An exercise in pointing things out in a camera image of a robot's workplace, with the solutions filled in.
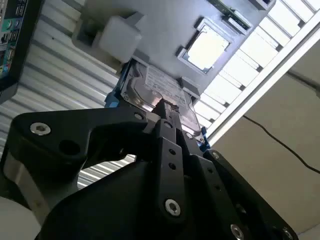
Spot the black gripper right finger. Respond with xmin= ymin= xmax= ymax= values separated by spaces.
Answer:
xmin=171 ymin=103 xmax=300 ymax=240

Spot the hard disk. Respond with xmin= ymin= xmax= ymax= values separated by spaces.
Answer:
xmin=104 ymin=58 xmax=210 ymax=153

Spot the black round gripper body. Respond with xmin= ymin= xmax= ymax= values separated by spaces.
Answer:
xmin=34 ymin=159 xmax=226 ymax=240

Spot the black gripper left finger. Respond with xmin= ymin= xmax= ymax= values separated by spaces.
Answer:
xmin=3 ymin=98 xmax=188 ymax=224

